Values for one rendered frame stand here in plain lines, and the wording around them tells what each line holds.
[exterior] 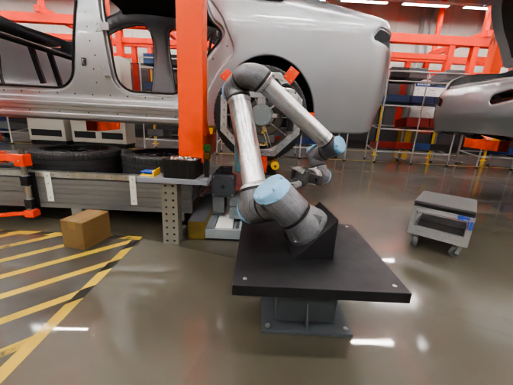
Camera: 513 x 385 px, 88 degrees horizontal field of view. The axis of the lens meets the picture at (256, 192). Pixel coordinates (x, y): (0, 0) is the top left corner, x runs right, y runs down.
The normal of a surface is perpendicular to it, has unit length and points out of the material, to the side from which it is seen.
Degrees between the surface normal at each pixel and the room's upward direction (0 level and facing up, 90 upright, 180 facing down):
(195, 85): 90
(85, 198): 90
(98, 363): 0
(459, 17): 90
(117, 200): 90
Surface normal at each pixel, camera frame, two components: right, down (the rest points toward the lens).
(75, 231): -0.22, 0.25
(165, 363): 0.05, -0.96
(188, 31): 0.01, 0.27
